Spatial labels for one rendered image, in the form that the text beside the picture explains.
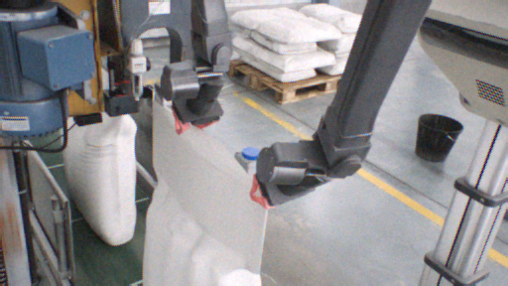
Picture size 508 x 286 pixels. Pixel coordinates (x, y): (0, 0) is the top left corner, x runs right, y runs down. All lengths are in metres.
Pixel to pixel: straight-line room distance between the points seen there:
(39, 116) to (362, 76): 0.64
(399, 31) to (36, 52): 0.61
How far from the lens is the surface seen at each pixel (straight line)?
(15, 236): 1.45
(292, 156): 0.71
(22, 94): 0.99
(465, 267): 1.43
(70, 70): 0.93
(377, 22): 0.54
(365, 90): 0.61
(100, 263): 1.78
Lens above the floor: 1.56
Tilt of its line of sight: 27 degrees down
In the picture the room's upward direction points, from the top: 6 degrees clockwise
